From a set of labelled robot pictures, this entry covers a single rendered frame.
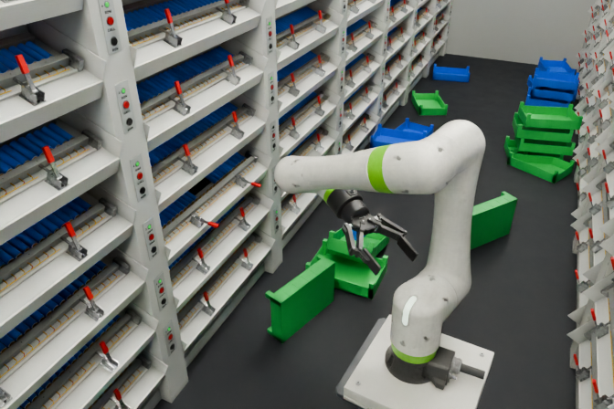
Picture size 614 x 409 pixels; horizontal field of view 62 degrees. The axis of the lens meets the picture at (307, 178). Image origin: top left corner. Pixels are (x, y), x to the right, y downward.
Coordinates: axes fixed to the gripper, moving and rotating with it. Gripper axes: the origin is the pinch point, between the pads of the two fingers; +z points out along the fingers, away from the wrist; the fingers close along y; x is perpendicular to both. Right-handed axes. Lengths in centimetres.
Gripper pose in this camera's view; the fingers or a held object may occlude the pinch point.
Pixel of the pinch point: (395, 261)
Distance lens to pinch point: 138.6
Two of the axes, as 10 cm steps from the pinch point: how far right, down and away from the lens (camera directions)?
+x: -2.7, 7.4, 6.2
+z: 5.2, 6.5, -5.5
